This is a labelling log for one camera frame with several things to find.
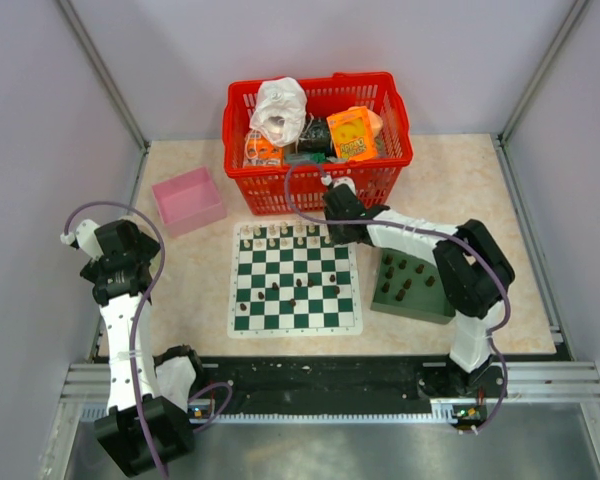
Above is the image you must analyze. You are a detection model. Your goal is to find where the pink plastic box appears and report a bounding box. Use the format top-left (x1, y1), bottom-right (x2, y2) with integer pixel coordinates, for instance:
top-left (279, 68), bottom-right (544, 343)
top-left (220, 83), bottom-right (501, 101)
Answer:
top-left (151, 167), bottom-right (227, 238)

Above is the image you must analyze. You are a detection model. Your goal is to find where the orange snack box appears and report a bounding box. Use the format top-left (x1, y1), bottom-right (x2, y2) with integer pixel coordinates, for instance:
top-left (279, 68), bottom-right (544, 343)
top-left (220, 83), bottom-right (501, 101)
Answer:
top-left (326, 106), bottom-right (384, 162)

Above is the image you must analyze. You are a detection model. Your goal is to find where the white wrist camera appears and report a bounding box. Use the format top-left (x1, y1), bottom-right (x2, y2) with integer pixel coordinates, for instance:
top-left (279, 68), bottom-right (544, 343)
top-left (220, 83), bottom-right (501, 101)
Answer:
top-left (323, 176), bottom-right (356, 193)
top-left (60, 219), bottom-right (101, 256)

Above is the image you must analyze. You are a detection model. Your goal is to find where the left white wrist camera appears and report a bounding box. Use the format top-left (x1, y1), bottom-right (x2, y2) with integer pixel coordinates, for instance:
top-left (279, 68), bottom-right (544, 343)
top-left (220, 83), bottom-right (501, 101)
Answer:
top-left (60, 219), bottom-right (101, 256)

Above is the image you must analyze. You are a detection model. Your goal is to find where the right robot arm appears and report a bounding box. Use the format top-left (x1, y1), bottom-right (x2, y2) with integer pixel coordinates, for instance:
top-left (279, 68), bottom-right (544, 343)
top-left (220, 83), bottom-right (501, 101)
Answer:
top-left (323, 177), bottom-right (515, 393)

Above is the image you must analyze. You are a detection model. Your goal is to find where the white crumpled plastic bag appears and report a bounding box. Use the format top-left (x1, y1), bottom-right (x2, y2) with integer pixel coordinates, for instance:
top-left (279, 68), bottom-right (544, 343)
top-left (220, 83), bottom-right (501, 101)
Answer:
top-left (249, 77), bottom-right (307, 147)

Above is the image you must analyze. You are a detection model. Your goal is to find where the green tray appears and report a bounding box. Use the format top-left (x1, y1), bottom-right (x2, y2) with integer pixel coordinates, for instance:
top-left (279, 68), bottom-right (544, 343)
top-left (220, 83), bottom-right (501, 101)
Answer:
top-left (370, 249), bottom-right (456, 325)

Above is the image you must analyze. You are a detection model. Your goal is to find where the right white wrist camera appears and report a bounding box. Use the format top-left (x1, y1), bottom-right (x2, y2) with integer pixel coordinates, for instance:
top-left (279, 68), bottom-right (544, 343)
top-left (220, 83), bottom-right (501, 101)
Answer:
top-left (323, 176), bottom-right (356, 193)

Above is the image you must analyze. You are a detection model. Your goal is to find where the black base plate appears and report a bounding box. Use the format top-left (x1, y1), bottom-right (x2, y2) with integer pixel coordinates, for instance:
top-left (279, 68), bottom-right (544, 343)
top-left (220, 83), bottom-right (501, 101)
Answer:
top-left (149, 354), bottom-right (509, 415)

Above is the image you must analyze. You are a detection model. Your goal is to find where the small orange patterned box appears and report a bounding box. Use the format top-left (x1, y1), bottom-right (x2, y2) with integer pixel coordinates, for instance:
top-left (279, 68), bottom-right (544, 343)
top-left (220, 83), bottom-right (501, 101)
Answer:
top-left (243, 130), bottom-right (284, 167)

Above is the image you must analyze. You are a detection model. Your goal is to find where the red plastic shopping basket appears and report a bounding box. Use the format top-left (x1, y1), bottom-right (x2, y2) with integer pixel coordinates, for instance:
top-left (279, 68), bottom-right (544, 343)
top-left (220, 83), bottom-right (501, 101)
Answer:
top-left (222, 71), bottom-right (414, 217)

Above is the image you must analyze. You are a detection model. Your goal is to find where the green white chess board mat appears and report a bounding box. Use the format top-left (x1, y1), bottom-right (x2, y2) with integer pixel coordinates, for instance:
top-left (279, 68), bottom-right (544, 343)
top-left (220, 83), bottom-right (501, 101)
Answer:
top-left (227, 221), bottom-right (363, 340)

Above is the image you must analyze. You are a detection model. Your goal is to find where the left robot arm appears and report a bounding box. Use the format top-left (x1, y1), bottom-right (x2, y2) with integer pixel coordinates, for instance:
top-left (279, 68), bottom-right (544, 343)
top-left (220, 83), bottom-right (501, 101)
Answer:
top-left (73, 220), bottom-right (203, 477)

